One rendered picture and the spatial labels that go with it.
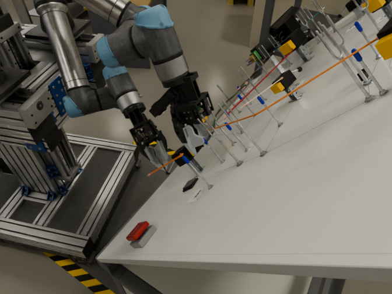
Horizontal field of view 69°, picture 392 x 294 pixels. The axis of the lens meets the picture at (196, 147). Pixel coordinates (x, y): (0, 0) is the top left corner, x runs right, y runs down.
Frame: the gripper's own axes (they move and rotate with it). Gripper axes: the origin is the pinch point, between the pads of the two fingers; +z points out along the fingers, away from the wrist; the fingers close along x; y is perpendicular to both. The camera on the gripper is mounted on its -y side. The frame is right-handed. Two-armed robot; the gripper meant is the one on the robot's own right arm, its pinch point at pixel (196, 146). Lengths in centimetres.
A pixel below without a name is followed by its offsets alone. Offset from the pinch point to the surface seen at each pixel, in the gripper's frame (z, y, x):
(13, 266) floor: 65, -147, -21
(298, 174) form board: -7.0, 31.8, -20.2
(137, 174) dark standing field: 67, -118, 70
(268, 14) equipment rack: -15, -1, 92
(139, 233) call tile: 7.3, -5.7, -24.7
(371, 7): -19, 42, 25
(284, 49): -9.1, 16.0, 44.5
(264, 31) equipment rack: -7, -5, 93
